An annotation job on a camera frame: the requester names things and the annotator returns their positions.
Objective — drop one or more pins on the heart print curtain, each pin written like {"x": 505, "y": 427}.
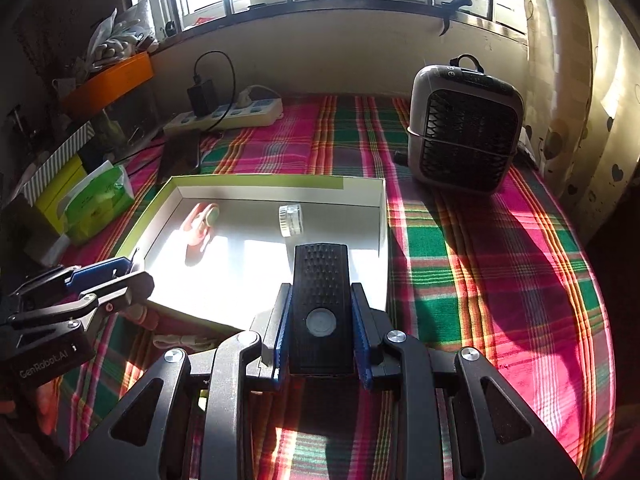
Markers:
{"x": 580, "y": 110}

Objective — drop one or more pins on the black phone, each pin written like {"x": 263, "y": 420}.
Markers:
{"x": 180, "y": 157}

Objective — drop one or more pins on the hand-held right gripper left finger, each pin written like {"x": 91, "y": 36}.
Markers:
{"x": 283, "y": 327}

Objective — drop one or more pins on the orange box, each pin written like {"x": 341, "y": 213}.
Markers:
{"x": 107, "y": 85}

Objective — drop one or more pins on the black rectangular device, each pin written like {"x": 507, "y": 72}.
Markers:
{"x": 320, "y": 285}

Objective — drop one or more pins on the white power strip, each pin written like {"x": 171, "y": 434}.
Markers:
{"x": 250, "y": 112}

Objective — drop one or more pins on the glass tank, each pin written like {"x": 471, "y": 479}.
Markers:
{"x": 130, "y": 115}

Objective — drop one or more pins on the striped cardboard box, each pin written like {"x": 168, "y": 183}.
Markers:
{"x": 60, "y": 150}

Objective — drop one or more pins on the black window hook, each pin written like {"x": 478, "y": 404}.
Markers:
{"x": 452, "y": 6}

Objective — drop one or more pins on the plaid blanket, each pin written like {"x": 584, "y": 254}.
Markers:
{"x": 475, "y": 285}

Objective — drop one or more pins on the yellow-green box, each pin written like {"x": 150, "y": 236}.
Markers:
{"x": 55, "y": 187}

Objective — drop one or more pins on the grey portable heater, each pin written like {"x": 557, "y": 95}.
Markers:
{"x": 465, "y": 125}

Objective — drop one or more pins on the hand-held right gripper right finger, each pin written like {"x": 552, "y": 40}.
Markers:
{"x": 361, "y": 330}

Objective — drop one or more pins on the plastic bags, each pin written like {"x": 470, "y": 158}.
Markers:
{"x": 117, "y": 35}

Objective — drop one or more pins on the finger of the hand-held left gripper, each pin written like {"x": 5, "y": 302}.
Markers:
{"x": 125, "y": 292}
{"x": 102, "y": 270}

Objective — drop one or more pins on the black heater plug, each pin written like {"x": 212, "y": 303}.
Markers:
{"x": 401, "y": 157}

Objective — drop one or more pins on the white cardboard box green rim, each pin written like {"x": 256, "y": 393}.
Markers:
{"x": 225, "y": 270}

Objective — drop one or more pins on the black charger adapter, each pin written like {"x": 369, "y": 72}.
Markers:
{"x": 201, "y": 95}

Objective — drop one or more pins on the green tissue pack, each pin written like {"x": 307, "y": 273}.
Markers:
{"x": 100, "y": 200}

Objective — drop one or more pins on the small transparent jar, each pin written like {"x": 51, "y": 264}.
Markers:
{"x": 291, "y": 220}

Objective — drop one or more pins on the white plug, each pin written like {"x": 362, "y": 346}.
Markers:
{"x": 247, "y": 95}

